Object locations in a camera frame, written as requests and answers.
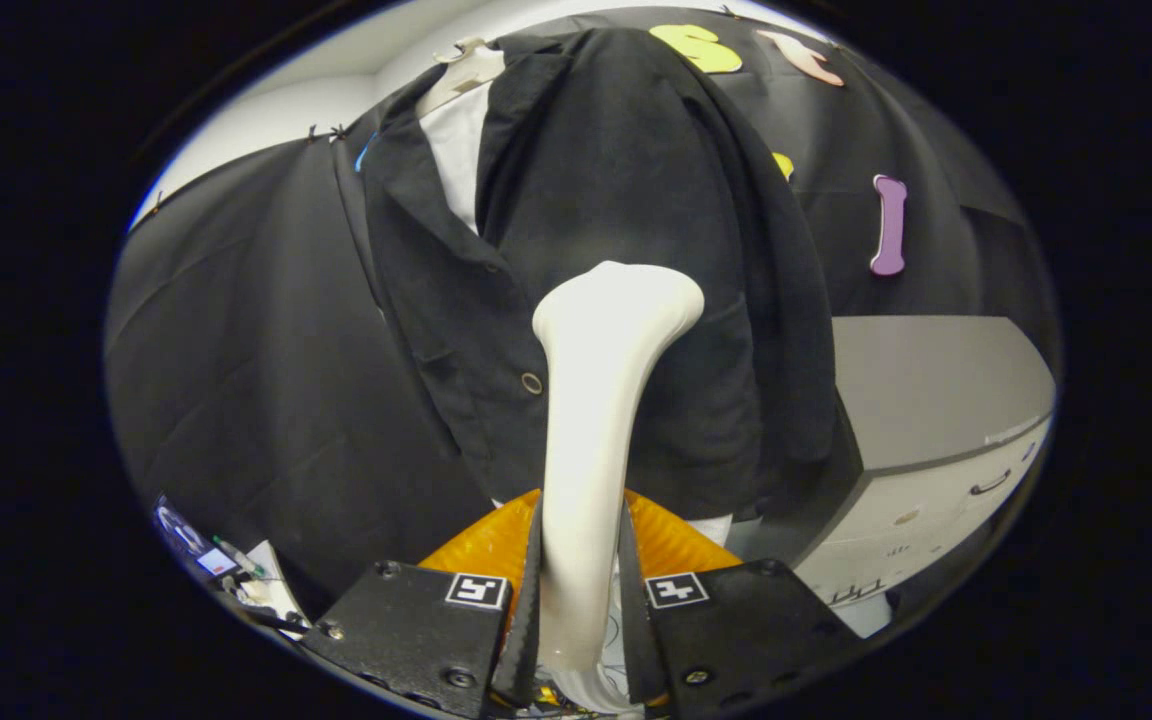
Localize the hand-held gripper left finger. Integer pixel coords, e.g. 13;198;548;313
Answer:
301;488;542;719

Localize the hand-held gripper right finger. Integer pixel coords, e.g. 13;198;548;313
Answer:
621;488;862;719

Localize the white garment steamer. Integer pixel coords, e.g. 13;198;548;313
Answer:
532;261;706;713

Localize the black suit jacket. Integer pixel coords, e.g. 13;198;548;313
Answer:
334;28;862;523

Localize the cream clothes hanger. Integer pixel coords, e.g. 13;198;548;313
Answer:
414;38;505;119

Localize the clear plastic bottle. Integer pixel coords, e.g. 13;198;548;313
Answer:
213;535;268;580

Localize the grey cabinet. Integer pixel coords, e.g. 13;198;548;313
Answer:
736;316;1057;638

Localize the black backdrop cloth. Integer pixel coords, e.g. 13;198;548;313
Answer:
104;5;1062;621

